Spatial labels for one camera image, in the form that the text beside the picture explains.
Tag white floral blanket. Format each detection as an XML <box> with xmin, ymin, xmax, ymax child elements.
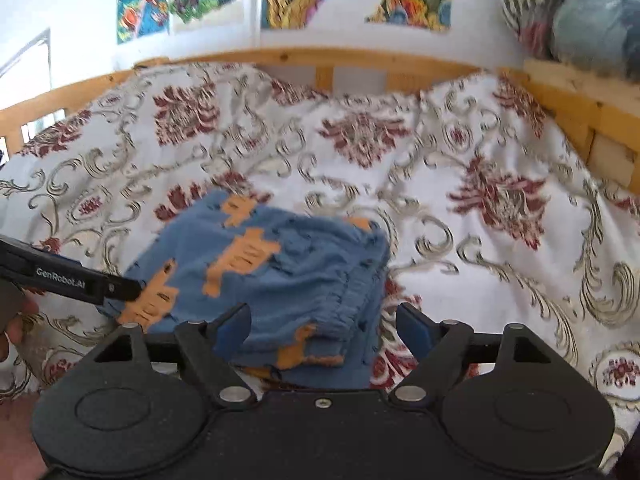
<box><xmin>0</xmin><ymin>62</ymin><xmax>640</xmax><ymax>476</ymax></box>

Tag blue pants with orange print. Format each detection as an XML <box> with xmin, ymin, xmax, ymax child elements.
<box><xmin>102</xmin><ymin>189</ymin><xmax>392</xmax><ymax>392</ymax></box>

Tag window frame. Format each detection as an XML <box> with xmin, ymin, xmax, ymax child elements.
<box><xmin>0</xmin><ymin>27</ymin><xmax>53</xmax><ymax>111</ymax></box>

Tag wooden bed frame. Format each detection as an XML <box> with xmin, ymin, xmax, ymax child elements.
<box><xmin>0</xmin><ymin>47</ymin><xmax>640</xmax><ymax>192</ymax></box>

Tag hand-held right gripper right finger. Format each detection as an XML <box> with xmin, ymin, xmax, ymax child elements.
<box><xmin>392</xmin><ymin>302</ymin><xmax>551</xmax><ymax>408</ymax></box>

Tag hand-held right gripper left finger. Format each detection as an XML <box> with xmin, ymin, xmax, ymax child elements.
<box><xmin>92</xmin><ymin>302</ymin><xmax>253</xmax><ymax>408</ymax></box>

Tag patterned cloth bundle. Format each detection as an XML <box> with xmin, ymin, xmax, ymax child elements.
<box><xmin>501</xmin><ymin>0</ymin><xmax>640</xmax><ymax>82</ymax></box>

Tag person's left hand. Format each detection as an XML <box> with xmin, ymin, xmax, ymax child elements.
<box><xmin>0</xmin><ymin>280</ymin><xmax>42</xmax><ymax>363</ymax></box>

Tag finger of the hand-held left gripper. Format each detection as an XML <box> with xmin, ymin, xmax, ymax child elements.
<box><xmin>102</xmin><ymin>274</ymin><xmax>145</xmax><ymax>304</ymax></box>

